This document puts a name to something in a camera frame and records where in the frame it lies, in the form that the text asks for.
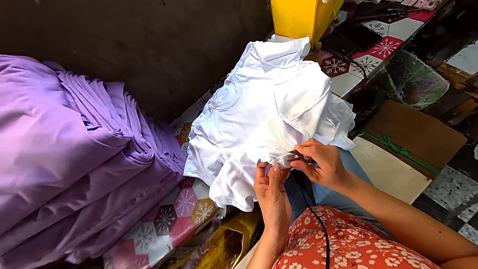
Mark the person's right hand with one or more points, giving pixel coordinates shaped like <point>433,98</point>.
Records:
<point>332,168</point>

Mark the person's left hand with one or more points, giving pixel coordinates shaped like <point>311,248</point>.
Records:
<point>275,209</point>

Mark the person's right thumb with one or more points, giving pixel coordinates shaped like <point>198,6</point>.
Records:
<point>309,170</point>

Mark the person's left fingers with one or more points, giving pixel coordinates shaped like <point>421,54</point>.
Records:
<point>261,172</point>

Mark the person's left thumb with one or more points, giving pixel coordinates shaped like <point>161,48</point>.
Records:
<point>275,179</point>

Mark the person's right fingers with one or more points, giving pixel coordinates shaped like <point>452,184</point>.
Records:
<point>312,149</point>

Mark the white T-shirt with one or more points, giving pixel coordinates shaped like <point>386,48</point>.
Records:
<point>254,115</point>

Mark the person's right forearm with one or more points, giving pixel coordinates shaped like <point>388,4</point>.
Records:
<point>407,220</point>

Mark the person's left forearm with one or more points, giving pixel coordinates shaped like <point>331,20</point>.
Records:
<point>266,253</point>

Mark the person's legs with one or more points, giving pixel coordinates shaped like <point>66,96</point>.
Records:
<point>328,196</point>

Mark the yellow plastic bag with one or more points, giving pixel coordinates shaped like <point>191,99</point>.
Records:
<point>224,239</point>

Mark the cream flat board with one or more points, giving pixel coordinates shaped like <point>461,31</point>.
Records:
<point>386,168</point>

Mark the person's body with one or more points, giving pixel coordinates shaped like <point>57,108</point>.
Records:
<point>343,243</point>

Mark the snowflake hexagon patterned tablecloth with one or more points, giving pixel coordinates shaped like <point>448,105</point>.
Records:
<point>185,201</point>

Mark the green ribbon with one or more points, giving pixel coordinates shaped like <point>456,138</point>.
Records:
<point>397,149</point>

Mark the brown cardboard box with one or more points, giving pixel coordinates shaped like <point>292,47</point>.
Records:
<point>414,130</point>

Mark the flat black case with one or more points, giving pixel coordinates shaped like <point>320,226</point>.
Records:
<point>338,46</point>

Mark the black smartphone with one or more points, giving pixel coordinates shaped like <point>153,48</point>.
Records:
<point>361,36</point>

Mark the translucent green plastic bag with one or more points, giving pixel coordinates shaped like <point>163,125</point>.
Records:
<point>418,80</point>

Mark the yellow container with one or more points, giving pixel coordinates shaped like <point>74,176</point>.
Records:
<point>295,18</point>

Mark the stack of purple fabric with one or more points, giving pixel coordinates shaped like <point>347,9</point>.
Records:
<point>74,157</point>

